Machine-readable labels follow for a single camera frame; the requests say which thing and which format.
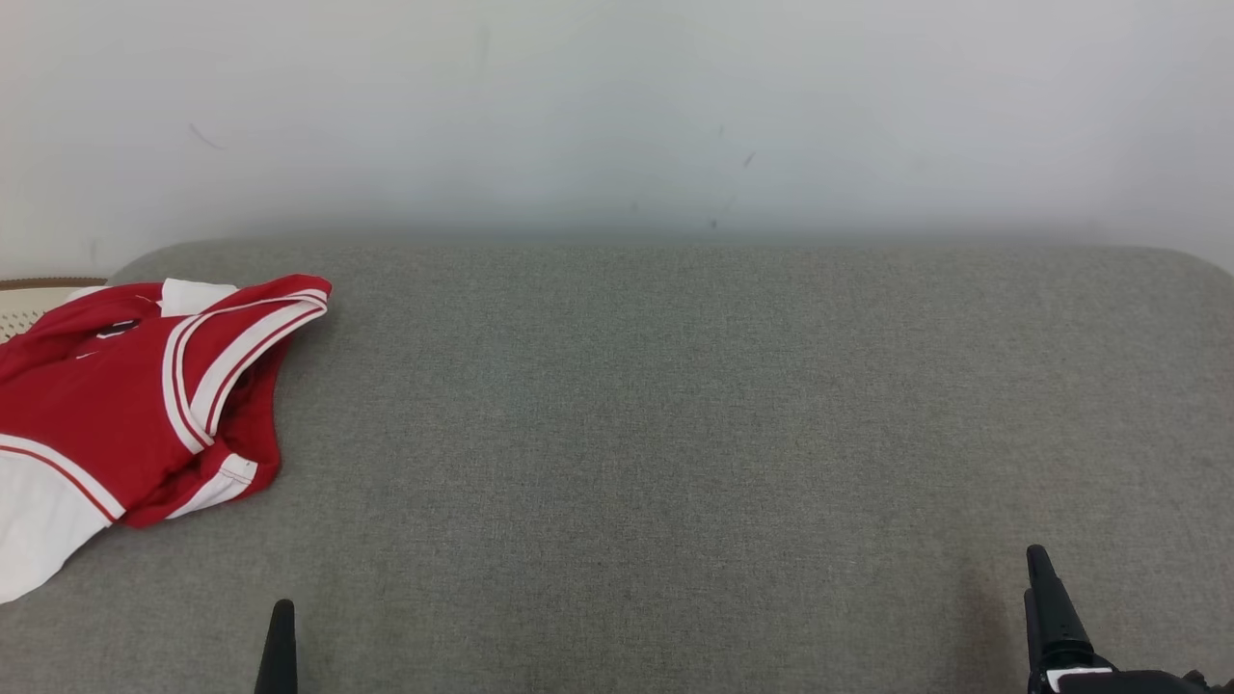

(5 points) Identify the cream perforated laundry basket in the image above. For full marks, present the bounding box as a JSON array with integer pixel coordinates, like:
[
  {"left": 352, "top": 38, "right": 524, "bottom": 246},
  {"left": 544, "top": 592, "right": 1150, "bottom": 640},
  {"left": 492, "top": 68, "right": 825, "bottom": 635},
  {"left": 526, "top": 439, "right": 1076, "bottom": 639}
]
[{"left": 0, "top": 278, "right": 109, "bottom": 340}]

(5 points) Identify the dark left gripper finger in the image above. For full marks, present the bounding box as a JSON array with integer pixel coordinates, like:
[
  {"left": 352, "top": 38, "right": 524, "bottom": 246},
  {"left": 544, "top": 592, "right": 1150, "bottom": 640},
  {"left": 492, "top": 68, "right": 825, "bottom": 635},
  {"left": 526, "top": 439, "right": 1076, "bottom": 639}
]
[{"left": 255, "top": 600, "right": 298, "bottom": 694}]

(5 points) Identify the red basketball jersey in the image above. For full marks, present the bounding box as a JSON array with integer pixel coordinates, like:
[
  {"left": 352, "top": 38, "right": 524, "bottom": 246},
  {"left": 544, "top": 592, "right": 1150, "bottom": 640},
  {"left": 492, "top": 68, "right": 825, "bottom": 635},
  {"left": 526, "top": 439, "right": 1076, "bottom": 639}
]
[{"left": 0, "top": 275, "right": 334, "bottom": 605}]

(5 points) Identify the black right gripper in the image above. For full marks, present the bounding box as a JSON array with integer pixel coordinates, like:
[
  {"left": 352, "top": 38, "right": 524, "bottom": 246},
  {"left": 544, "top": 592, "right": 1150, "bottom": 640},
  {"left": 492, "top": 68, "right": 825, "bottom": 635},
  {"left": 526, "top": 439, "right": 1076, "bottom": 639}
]
[{"left": 1024, "top": 545, "right": 1211, "bottom": 694}]

